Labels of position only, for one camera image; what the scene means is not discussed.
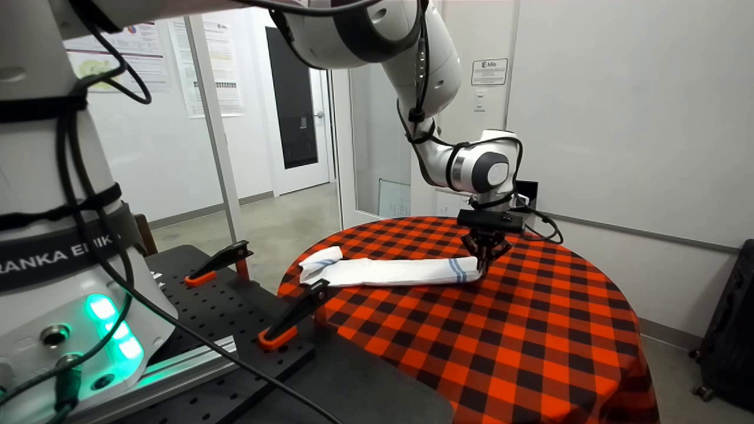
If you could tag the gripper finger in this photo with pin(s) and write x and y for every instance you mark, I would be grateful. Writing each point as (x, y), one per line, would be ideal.
(475, 247)
(496, 246)

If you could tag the white towel with blue stripes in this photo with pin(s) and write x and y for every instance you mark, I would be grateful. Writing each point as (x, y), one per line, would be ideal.
(394, 272)

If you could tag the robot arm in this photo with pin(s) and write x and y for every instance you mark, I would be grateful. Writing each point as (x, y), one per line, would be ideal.
(53, 194)

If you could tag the black box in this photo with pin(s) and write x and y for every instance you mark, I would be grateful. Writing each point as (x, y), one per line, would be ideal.
(528, 191)

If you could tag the small whiteboard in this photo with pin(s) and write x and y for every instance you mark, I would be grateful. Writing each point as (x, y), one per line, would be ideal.
(393, 199)

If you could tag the red black checked tablecloth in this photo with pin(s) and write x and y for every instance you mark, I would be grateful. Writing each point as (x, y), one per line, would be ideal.
(506, 341)

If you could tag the black clamp with orange tips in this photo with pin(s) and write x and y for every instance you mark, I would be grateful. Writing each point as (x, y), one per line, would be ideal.
(221, 259)
(294, 315)

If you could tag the white door with dark window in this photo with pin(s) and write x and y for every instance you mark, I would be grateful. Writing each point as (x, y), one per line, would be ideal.
(294, 106)

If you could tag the black case on wheels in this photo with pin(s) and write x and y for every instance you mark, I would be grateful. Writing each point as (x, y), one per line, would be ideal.
(730, 330)

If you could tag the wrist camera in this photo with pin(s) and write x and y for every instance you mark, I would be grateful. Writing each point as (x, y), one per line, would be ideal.
(492, 219)

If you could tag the wall switch plate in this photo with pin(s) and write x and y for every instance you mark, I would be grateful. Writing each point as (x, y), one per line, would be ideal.
(480, 100)

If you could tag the small white wall sign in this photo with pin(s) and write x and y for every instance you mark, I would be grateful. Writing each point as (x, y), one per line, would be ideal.
(489, 72)

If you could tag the tall wall poster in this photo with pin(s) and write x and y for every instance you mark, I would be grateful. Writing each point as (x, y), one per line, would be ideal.
(227, 70)

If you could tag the wall poster with charts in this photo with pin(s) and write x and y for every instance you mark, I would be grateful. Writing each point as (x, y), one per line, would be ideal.
(144, 53)

